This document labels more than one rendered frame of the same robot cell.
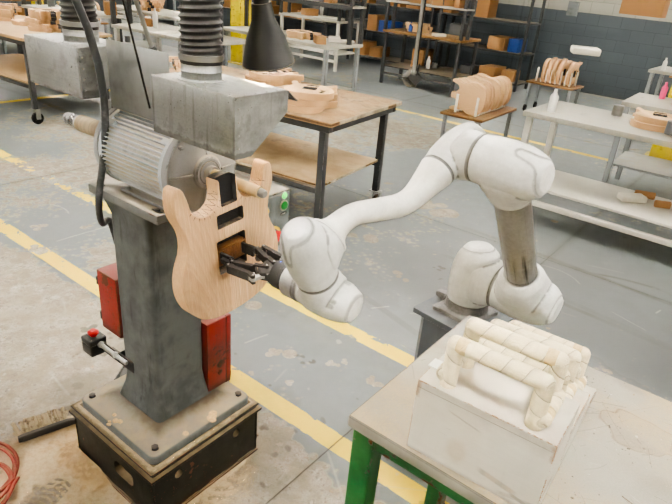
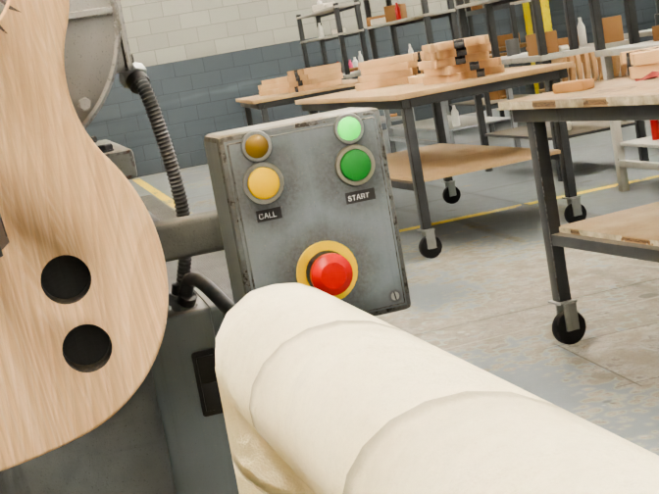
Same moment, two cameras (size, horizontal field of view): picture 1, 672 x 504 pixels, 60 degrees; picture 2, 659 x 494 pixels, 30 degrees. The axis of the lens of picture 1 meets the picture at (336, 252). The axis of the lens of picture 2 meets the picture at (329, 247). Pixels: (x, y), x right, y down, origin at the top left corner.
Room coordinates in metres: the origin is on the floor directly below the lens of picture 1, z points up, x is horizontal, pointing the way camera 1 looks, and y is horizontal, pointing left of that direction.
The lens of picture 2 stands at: (0.91, -0.55, 1.18)
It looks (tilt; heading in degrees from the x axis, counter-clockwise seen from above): 9 degrees down; 41
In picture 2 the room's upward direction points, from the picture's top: 10 degrees counter-clockwise
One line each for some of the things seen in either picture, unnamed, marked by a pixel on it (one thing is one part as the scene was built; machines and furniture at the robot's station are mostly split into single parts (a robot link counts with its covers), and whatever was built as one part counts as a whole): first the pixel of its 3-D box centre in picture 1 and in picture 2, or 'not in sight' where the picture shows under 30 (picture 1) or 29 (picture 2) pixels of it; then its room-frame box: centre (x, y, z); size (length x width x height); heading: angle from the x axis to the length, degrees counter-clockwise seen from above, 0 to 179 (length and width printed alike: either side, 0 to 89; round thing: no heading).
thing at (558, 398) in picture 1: (549, 406); not in sight; (0.83, -0.41, 1.12); 0.11 x 0.03 x 0.03; 147
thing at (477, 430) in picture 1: (489, 425); not in sight; (0.89, -0.33, 1.02); 0.27 x 0.15 x 0.17; 57
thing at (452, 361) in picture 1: (451, 364); not in sight; (0.89, -0.24, 1.15); 0.03 x 0.03 x 0.09
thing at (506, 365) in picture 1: (499, 362); not in sight; (0.85, -0.31, 1.20); 0.20 x 0.03 x 0.03; 56
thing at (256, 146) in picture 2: not in sight; (257, 146); (1.73, 0.24, 1.11); 0.03 x 0.01 x 0.03; 144
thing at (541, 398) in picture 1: (539, 404); not in sight; (0.80, -0.38, 1.15); 0.03 x 0.03 x 0.09
